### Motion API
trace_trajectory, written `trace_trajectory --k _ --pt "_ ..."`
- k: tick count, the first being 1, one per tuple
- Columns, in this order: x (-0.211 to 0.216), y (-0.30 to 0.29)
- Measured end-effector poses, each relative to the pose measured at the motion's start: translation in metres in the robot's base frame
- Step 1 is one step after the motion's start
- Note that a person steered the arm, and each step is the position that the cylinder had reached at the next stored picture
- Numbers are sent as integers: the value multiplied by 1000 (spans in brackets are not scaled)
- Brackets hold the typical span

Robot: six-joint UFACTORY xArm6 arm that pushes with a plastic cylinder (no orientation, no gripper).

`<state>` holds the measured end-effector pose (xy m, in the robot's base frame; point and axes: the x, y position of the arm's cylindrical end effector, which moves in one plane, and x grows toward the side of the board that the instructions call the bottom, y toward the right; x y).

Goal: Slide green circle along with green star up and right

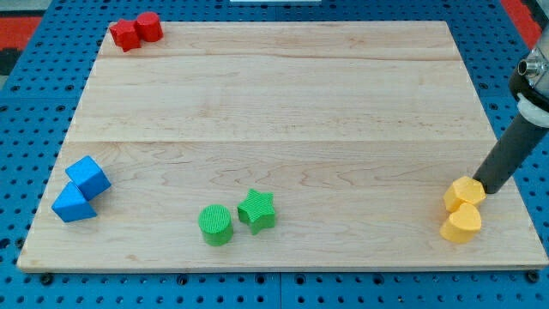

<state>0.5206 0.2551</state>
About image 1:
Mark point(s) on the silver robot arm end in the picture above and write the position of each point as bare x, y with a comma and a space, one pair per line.
529, 83

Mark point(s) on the green cylinder block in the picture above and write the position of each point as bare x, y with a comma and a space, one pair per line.
215, 223

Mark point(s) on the green star block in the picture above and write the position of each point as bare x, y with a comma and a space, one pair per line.
257, 211

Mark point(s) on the blue cube block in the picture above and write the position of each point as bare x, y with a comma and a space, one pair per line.
88, 177

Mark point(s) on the yellow heart block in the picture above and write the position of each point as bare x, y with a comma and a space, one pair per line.
462, 225

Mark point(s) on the yellow hexagon block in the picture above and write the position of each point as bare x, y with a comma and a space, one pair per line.
463, 190

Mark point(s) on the blue triangle block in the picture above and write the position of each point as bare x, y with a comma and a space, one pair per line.
71, 205

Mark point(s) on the red star block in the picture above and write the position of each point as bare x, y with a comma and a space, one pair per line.
125, 35

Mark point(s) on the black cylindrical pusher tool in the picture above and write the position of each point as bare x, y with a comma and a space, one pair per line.
509, 152

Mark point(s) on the wooden board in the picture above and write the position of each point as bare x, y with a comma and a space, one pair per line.
358, 129

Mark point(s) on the red cylinder block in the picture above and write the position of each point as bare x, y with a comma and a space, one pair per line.
148, 26

